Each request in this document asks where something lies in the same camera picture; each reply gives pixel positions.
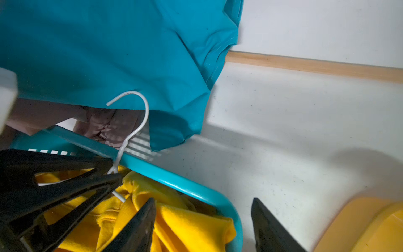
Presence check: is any teal plastic laundry basket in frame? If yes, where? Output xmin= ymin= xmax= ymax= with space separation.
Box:
xmin=10 ymin=126 xmax=243 ymax=252

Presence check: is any white wire hanger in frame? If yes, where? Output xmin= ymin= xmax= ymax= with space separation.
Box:
xmin=105 ymin=90 xmax=151 ymax=204

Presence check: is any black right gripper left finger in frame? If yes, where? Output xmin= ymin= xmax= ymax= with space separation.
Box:
xmin=102 ymin=198 xmax=156 ymax=252

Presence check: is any teal t-shirt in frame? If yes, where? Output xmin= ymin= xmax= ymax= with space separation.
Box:
xmin=1 ymin=1 xmax=243 ymax=151

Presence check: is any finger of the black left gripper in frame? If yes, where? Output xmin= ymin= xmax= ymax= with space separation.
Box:
xmin=1 ymin=149 xmax=122 ymax=252

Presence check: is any yellow plastic tray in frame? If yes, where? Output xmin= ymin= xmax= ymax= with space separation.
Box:
xmin=315 ymin=197 xmax=403 ymax=252

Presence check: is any yellow t-shirt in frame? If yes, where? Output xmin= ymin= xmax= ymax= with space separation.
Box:
xmin=56 ymin=166 xmax=237 ymax=252

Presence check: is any wooden clothes rack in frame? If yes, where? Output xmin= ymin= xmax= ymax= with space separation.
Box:
xmin=226 ymin=51 xmax=403 ymax=84

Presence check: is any pink-grey t-shirt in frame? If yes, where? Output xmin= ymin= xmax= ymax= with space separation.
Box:
xmin=6 ymin=98 xmax=144 ymax=149

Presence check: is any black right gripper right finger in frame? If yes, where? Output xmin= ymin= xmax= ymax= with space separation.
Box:
xmin=251 ymin=197 xmax=306 ymax=252

